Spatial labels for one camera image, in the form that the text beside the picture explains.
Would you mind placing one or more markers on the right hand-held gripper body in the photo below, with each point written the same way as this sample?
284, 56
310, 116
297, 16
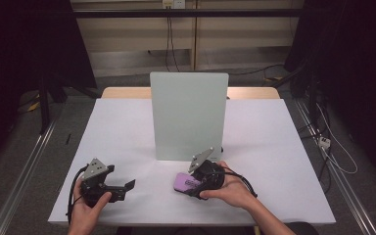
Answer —
210, 174

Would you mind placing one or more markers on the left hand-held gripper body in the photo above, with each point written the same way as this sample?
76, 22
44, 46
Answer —
93, 189

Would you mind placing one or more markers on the purple whiteboard eraser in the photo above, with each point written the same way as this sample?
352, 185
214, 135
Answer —
182, 182

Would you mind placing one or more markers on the frosted glass whiteboard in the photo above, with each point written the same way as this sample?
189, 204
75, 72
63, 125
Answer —
189, 114

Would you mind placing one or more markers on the person's left hand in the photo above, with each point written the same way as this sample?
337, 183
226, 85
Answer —
84, 215

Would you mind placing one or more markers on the person's right hand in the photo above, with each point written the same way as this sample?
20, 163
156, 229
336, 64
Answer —
235, 192

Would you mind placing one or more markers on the person's dark pants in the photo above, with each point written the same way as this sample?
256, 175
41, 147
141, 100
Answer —
182, 231

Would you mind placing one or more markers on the white table mat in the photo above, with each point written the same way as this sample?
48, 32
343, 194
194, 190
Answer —
127, 130

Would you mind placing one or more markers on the small black pen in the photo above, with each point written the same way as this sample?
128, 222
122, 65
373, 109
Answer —
68, 139

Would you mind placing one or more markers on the wooden table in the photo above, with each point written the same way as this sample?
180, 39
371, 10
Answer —
127, 92

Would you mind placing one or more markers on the black metal stand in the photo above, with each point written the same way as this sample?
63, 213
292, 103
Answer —
44, 104

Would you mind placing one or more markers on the white power strip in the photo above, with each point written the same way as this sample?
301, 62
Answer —
324, 142

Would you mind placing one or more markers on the black curtain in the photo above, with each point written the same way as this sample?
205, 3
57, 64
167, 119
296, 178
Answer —
355, 49
23, 42

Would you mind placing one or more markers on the black horizontal bar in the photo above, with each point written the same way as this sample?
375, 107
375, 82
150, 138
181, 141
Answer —
127, 13

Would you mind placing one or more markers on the aluminium floor rail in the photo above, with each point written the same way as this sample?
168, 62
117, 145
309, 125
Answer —
342, 182
23, 176

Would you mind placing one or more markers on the white wall outlet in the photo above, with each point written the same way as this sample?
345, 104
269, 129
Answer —
173, 3

